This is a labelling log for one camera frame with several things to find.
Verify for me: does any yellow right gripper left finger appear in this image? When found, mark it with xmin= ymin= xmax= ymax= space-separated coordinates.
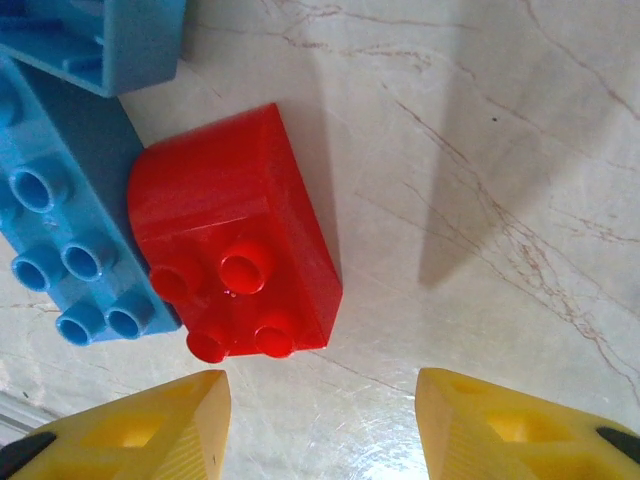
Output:
xmin=0 ymin=368 xmax=233 ymax=480

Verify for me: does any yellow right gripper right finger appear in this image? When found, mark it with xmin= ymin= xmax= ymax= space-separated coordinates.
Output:
xmin=416 ymin=367 xmax=640 ymax=480

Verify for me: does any red rounded studded lego brick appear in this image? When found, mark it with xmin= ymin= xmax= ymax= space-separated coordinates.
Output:
xmin=126 ymin=102 xmax=344 ymax=364

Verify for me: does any blue long lego brick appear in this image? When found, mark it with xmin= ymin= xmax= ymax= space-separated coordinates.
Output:
xmin=0 ymin=53 xmax=184 ymax=347
xmin=0 ymin=0 xmax=187 ymax=98

